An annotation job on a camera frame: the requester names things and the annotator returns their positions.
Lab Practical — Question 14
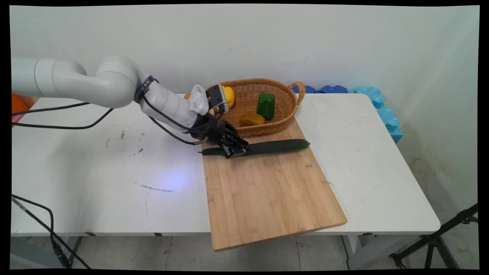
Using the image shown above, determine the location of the woven wicker basket with handles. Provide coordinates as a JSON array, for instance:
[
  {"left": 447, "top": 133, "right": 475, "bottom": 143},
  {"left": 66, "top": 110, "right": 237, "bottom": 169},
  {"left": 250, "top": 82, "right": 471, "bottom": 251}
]
[{"left": 184, "top": 78, "right": 306, "bottom": 138}]

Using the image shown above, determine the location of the black tripod stand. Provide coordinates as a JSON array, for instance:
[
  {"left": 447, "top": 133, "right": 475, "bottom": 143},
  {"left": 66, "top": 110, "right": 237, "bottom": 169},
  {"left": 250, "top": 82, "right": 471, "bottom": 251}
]
[{"left": 389, "top": 204, "right": 479, "bottom": 270}]

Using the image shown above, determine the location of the yellow bell pepper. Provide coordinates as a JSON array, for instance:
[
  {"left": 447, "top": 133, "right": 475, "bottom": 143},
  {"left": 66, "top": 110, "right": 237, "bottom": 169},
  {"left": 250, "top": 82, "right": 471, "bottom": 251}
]
[{"left": 222, "top": 86, "right": 235, "bottom": 109}]

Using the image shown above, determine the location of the black strap on arm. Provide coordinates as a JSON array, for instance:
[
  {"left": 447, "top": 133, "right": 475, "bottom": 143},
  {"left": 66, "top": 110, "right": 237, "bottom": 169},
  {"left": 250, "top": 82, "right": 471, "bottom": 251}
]
[{"left": 133, "top": 75, "right": 158, "bottom": 104}]

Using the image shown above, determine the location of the light blue foam mat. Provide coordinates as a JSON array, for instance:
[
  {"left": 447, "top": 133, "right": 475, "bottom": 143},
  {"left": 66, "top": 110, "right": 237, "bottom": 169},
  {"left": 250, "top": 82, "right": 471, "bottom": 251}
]
[{"left": 353, "top": 87, "right": 404, "bottom": 144}]

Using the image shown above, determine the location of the yellow-brown potato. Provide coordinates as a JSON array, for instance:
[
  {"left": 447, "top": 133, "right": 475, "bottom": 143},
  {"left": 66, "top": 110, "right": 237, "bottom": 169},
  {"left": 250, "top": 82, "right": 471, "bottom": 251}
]
[{"left": 240, "top": 112, "right": 266, "bottom": 127}]

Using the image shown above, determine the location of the black cable with connector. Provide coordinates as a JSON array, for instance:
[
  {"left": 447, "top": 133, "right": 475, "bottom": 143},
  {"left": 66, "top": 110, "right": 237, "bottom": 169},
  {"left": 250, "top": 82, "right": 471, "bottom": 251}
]
[{"left": 11, "top": 194, "right": 92, "bottom": 270}]

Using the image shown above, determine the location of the green bell pepper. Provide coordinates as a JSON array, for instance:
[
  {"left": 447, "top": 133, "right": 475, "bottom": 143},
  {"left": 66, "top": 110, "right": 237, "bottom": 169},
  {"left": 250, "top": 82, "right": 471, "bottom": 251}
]
[{"left": 256, "top": 93, "right": 276, "bottom": 120}]

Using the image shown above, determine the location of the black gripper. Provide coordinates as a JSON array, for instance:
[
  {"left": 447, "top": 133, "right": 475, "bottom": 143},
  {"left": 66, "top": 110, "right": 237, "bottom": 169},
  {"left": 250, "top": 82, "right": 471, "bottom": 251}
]
[{"left": 190, "top": 113, "right": 249, "bottom": 159}]

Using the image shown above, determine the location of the white table leg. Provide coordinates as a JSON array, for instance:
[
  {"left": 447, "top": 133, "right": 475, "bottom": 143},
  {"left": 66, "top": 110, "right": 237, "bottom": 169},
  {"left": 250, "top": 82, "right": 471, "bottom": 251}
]
[
  {"left": 341, "top": 234, "right": 402, "bottom": 270},
  {"left": 65, "top": 236, "right": 84, "bottom": 269}
]

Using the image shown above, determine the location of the dark blue foam mat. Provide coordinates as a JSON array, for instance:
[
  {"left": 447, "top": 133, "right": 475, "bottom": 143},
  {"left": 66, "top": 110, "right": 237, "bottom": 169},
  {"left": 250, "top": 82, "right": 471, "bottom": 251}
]
[{"left": 292, "top": 85, "right": 348, "bottom": 94}]

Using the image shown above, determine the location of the wooden cutting board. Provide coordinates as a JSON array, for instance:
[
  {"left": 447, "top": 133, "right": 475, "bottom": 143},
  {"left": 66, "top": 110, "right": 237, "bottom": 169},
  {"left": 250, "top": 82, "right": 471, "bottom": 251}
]
[{"left": 198, "top": 116, "right": 348, "bottom": 251}]

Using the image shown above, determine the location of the long dark green cucumber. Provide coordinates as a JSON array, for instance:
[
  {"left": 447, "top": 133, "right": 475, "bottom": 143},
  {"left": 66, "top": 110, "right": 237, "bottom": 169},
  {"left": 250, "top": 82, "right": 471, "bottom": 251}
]
[{"left": 201, "top": 139, "right": 311, "bottom": 157}]

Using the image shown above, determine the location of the orange object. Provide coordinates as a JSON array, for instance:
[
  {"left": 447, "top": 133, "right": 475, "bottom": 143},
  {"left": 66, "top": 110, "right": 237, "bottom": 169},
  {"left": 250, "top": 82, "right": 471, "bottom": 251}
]
[{"left": 11, "top": 94, "right": 39, "bottom": 114}]

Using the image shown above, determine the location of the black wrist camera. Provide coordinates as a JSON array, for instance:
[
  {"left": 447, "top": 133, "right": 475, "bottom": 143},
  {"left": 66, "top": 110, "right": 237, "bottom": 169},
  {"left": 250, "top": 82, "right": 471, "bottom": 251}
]
[{"left": 206, "top": 84, "right": 230, "bottom": 115}]

